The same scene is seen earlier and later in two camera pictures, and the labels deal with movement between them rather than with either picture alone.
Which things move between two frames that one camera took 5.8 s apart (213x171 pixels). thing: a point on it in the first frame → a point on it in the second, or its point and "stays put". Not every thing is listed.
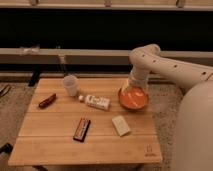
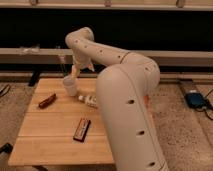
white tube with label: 95,101 stays put
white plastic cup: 71,82 stays put
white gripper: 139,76 → 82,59
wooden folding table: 82,121 stays put
